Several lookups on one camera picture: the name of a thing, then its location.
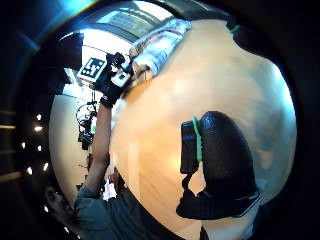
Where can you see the white marker cube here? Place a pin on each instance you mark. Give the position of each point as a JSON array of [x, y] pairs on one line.
[[91, 69]]

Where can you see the white patterned cloth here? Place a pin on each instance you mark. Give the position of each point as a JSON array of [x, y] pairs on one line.
[[160, 50]]

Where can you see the black monitor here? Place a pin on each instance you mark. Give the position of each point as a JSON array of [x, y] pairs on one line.
[[71, 50]]

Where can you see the row of ceiling spot lights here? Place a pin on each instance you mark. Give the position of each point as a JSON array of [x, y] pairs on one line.
[[37, 128]]

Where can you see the the person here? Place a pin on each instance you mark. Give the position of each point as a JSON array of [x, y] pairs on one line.
[[116, 216]]

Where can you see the white palm camera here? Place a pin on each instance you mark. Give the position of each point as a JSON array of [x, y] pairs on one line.
[[120, 78]]

